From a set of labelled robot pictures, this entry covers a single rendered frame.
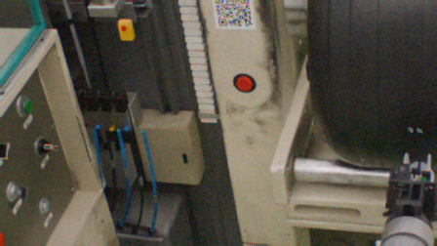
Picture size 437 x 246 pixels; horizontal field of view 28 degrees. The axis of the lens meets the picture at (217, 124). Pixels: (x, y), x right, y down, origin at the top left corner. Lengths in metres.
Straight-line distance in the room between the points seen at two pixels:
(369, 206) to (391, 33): 0.45
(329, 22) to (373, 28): 0.07
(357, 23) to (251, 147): 0.51
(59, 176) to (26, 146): 0.14
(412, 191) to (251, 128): 0.49
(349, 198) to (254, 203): 0.27
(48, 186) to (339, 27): 0.63
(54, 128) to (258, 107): 0.39
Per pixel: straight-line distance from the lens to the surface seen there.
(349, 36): 1.35
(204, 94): 1.73
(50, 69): 1.59
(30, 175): 1.59
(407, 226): 1.29
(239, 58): 1.64
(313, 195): 1.70
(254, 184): 1.84
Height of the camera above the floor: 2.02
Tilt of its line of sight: 37 degrees down
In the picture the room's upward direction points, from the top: 10 degrees counter-clockwise
